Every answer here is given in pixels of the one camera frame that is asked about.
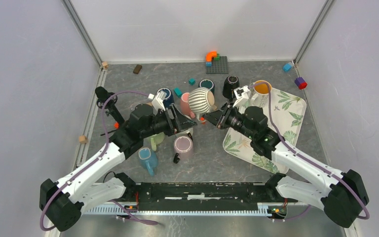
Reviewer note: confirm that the dark green mug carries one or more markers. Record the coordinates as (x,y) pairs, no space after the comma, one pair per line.
(207,83)

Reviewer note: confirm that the green lego brick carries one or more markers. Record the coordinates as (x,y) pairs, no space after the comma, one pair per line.
(216,57)

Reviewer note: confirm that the light blue mug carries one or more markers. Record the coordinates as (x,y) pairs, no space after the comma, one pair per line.
(148,160)

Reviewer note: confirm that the grey lego baseplate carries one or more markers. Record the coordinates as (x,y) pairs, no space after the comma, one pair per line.
(218,67)

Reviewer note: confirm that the navy blue mug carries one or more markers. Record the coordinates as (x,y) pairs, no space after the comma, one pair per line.
(169,98)

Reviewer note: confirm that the purple and red block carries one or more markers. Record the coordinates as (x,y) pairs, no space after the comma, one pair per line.
(300,83)

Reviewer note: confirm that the white ribbed mug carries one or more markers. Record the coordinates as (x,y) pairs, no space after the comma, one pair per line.
(201,101)

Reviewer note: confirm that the corner wooden cube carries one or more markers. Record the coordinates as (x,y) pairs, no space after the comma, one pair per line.
(105,65)

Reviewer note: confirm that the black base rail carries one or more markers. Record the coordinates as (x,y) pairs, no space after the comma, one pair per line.
(200,196)

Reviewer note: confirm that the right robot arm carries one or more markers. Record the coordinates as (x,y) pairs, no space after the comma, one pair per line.
(341,195)

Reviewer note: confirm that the white floral mug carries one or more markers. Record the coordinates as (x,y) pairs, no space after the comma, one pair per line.
(260,93)

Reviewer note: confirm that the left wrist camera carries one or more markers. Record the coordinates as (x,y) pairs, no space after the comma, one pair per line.
(157,100)

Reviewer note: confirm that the black mug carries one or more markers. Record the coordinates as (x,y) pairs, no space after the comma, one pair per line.
(230,84)

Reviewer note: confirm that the brown block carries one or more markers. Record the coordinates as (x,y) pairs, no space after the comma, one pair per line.
(137,69)

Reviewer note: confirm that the pink mug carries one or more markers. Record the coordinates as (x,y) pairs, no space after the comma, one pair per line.
(184,106)

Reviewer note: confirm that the orange curved lego piece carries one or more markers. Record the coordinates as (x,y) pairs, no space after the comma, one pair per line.
(210,56)

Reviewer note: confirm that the light green mug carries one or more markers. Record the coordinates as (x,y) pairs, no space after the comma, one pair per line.
(155,140)

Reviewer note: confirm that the wooden cube by rail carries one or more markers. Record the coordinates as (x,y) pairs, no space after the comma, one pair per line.
(82,139)

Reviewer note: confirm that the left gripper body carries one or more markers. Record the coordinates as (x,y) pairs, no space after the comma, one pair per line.
(163,123)

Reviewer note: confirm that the light blue block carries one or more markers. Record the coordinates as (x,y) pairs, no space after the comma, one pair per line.
(288,66)

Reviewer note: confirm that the cream white mug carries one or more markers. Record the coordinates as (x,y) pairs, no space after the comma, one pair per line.
(189,133)

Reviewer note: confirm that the mauve purple mug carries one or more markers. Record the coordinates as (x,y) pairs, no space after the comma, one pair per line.
(183,147)

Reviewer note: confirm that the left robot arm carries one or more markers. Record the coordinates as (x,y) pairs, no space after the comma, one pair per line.
(62,202)

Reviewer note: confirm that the teal cube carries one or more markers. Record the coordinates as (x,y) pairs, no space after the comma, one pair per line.
(192,81)

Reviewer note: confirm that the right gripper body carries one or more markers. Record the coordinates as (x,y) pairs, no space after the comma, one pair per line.
(232,118)

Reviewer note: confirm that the teal block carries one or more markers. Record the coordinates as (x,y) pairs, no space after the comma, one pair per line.
(178,92)

